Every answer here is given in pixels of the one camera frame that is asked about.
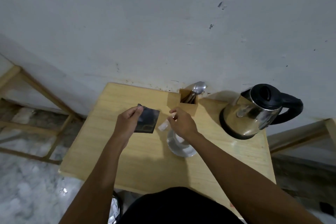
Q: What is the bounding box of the small black object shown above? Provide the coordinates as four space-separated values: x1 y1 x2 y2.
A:
319 201 335 216

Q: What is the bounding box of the black tea sachet wrapper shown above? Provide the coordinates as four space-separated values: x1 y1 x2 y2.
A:
133 104 161 134

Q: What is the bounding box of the wooden furniture frame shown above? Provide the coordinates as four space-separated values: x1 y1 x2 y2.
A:
267 118 336 154

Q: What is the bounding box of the white cup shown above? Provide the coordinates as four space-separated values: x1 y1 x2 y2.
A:
173 132 190 146

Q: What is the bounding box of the wooden cutlery holder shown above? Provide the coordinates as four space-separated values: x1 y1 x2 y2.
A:
179 89 199 117

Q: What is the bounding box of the person's right forearm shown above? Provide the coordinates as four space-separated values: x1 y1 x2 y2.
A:
187 131 324 224

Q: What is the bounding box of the wooden frame rack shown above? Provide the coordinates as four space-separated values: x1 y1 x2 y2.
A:
0 65 84 165

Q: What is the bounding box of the person's left hand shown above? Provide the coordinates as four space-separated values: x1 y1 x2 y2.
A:
112 105 144 145

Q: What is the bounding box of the steel electric kettle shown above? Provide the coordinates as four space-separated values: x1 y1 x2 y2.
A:
219 83 304 140

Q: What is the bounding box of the person's right hand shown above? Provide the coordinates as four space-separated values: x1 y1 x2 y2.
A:
168 107 199 142

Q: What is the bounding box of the shiny silver bag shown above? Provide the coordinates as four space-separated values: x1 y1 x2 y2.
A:
108 191 124 224

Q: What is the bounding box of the person's left forearm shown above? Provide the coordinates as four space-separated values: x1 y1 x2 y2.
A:
59 137 127 224

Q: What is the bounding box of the person's black clothing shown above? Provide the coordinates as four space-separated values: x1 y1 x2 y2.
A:
120 187 245 224

